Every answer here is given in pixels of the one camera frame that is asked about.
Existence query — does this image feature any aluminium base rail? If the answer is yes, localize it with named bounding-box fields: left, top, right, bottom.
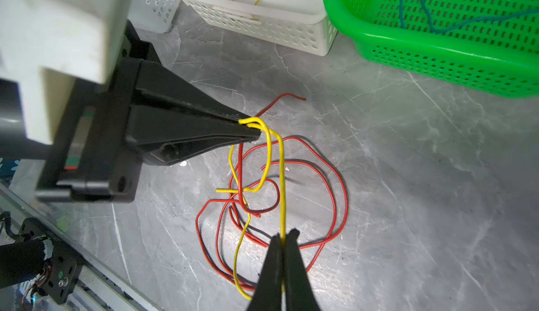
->
left=1, top=185, right=159, bottom=310

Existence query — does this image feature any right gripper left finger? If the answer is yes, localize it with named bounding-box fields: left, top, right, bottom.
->
left=246, top=235, right=283, bottom=311

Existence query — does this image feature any red cable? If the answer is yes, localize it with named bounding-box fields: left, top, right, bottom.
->
left=195, top=93, right=350, bottom=291

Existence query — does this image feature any white mesh basket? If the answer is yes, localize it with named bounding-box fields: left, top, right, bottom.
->
left=128, top=0, right=180, bottom=33

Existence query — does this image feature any green plastic basket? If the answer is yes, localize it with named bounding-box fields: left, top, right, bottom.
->
left=323, top=0, right=538, bottom=99

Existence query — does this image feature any green cable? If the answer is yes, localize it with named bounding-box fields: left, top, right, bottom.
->
left=397, top=0, right=539, bottom=34

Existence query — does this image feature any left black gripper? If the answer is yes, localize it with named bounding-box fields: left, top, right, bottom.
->
left=35, top=23, right=261, bottom=203

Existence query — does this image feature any cream perforated basket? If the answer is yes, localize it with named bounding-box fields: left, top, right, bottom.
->
left=182, top=0, right=338, bottom=56

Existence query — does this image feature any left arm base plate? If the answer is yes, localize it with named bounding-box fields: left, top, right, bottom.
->
left=20, top=218, right=83, bottom=305

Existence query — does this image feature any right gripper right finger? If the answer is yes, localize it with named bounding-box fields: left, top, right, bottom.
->
left=285, top=229, right=321, bottom=311

